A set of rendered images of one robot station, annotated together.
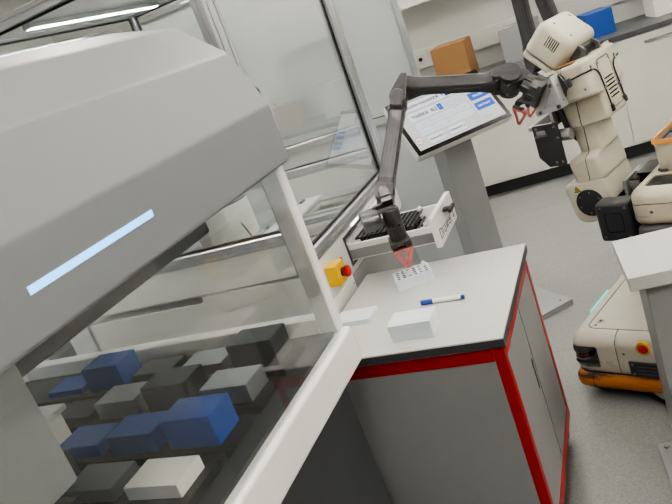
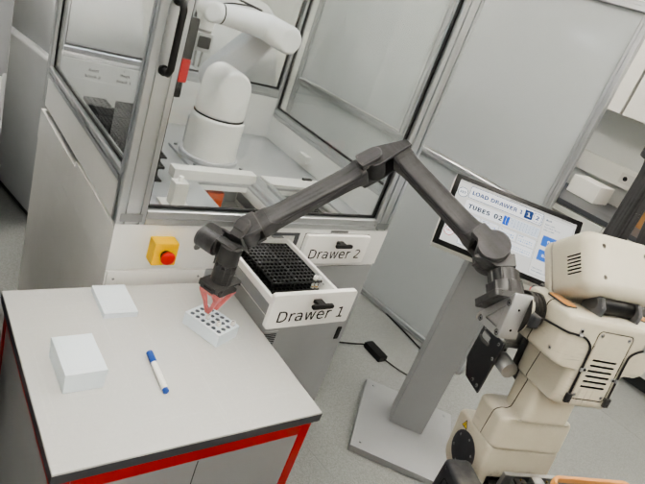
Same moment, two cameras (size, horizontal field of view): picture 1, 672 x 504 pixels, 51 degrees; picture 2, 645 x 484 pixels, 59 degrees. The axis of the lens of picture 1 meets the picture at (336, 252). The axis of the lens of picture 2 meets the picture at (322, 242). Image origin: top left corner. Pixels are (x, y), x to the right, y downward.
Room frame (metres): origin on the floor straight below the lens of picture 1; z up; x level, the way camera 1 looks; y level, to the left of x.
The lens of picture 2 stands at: (1.05, -0.86, 1.67)
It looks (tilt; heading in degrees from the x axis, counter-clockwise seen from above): 23 degrees down; 21
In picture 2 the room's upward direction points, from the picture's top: 21 degrees clockwise
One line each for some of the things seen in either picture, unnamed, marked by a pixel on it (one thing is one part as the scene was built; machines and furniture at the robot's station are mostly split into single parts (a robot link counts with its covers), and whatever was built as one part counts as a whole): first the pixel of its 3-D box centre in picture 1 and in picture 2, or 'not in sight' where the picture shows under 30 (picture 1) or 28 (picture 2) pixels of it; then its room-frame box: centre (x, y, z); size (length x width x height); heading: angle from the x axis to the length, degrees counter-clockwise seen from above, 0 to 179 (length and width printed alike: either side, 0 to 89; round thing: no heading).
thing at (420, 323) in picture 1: (413, 324); (77, 362); (1.81, -0.13, 0.79); 0.13 x 0.09 x 0.05; 65
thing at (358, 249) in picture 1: (390, 232); (274, 270); (2.46, -0.21, 0.86); 0.40 x 0.26 x 0.06; 64
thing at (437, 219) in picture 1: (443, 218); (312, 307); (2.37, -0.40, 0.87); 0.29 x 0.02 x 0.11; 154
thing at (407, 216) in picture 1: (391, 231); (276, 270); (2.46, -0.22, 0.87); 0.22 x 0.18 x 0.06; 64
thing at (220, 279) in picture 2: (397, 233); (223, 274); (2.17, -0.21, 0.94); 0.10 x 0.07 x 0.07; 178
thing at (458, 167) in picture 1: (479, 221); (447, 346); (3.27, -0.72, 0.51); 0.50 x 0.45 x 1.02; 16
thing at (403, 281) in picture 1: (413, 276); (210, 324); (2.18, -0.21, 0.78); 0.12 x 0.08 x 0.04; 87
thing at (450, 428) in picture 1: (457, 402); (132, 460); (2.01, -0.20, 0.38); 0.62 x 0.58 x 0.76; 154
